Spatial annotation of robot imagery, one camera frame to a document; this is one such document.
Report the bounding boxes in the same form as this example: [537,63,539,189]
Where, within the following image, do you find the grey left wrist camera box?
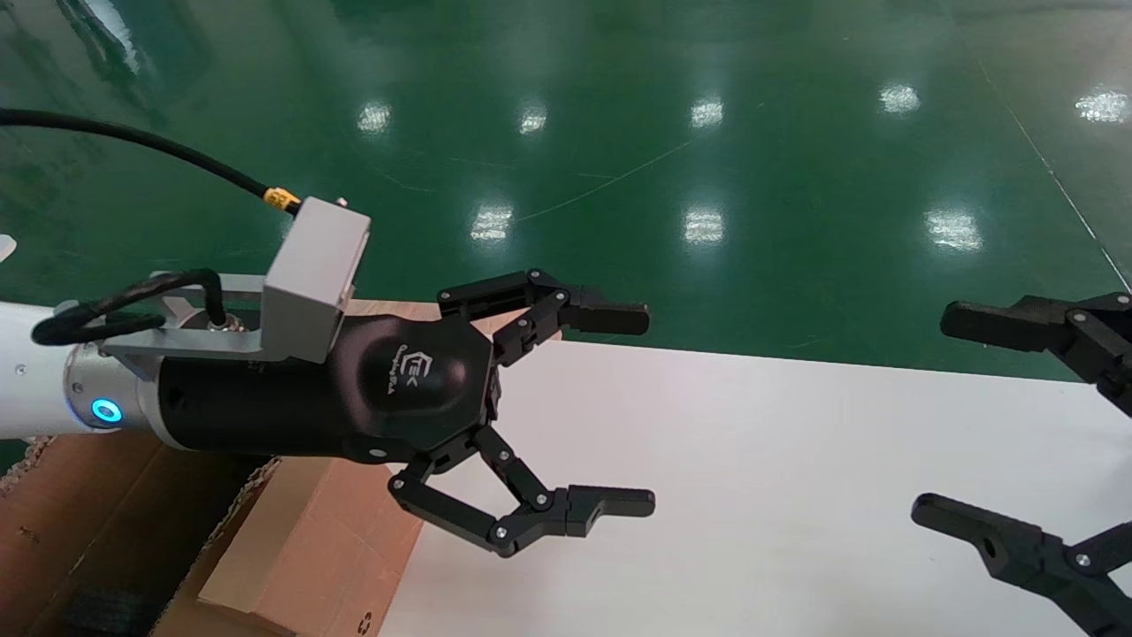
[261,196,372,365]

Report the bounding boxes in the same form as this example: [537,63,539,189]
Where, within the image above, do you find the silver camera mount bracket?
[93,272,266,381]

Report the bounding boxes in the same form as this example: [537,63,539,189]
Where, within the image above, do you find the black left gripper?
[155,268,657,560]

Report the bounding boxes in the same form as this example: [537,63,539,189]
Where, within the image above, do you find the large open cardboard box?
[0,432,297,637]

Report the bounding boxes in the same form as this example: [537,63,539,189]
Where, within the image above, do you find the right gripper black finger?
[911,493,1132,637]
[939,292,1132,417]

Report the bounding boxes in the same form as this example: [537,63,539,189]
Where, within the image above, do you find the black cable with yellow connector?
[0,106,303,218]

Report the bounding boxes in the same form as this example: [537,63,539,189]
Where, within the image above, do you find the small cardboard box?
[196,456,425,637]

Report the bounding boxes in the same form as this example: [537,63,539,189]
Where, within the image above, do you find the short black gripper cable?
[31,268,233,348]

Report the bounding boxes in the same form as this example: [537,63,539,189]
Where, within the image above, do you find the plywood board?
[348,299,563,344]

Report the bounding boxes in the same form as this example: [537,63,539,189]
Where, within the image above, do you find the dark foam pad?
[69,584,169,637]

